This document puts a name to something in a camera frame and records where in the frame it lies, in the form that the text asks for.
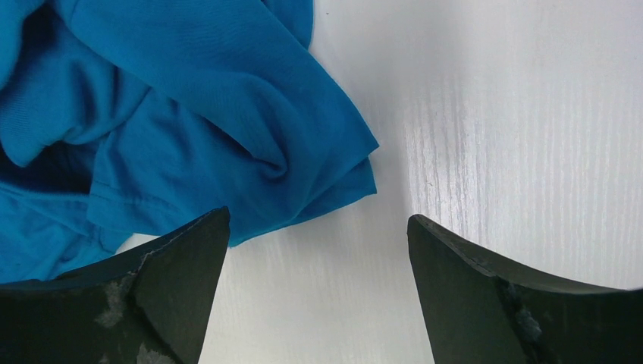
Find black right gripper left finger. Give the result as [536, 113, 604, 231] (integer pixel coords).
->
[1, 208, 230, 363]

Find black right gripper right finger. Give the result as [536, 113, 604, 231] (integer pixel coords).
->
[407, 215, 642, 363]

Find blue t shirt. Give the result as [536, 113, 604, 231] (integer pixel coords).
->
[1, 1, 378, 283]

